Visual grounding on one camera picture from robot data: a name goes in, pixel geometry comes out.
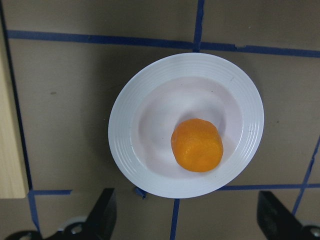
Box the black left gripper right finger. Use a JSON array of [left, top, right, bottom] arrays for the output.
[[256, 191, 320, 240]]

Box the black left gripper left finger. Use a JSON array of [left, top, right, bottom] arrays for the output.
[[6, 188, 117, 240]]

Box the orange fruit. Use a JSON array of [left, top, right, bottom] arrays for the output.
[[170, 118, 224, 173]]

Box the white ribbed plate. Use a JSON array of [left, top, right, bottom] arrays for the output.
[[108, 52, 264, 199]]

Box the light wooden block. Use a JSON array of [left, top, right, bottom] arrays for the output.
[[0, 27, 29, 199]]

